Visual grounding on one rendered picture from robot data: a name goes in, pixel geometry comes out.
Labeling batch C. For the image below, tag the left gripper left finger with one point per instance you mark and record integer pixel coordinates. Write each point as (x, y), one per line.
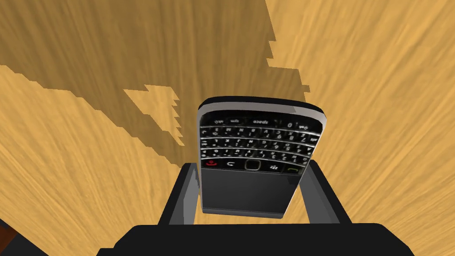
(181, 199)

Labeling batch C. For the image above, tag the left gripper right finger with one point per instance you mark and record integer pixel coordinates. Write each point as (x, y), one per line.
(320, 199)

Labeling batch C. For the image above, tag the black keyboard phone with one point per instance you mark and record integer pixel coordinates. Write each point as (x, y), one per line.
(249, 170)

